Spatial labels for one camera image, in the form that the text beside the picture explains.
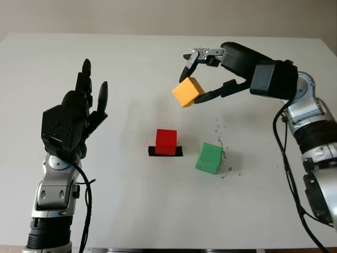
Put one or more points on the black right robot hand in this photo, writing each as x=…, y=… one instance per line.
x=239, y=60

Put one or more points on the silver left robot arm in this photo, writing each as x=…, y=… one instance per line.
x=52, y=195

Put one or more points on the green wooden block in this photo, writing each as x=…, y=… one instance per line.
x=209, y=158

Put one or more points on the red wooden block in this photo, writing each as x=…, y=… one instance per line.
x=166, y=141

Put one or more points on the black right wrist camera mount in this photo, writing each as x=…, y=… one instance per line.
x=273, y=79

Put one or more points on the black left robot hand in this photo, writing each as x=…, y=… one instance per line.
x=93, y=116

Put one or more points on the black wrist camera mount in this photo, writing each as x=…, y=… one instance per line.
x=63, y=126
x=273, y=79

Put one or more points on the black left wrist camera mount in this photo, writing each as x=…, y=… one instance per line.
x=63, y=126

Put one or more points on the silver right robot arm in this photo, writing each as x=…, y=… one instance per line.
x=308, y=113

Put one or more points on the yellow wooden block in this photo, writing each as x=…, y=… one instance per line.
x=187, y=91

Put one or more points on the black tape mark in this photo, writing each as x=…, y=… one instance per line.
x=151, y=152

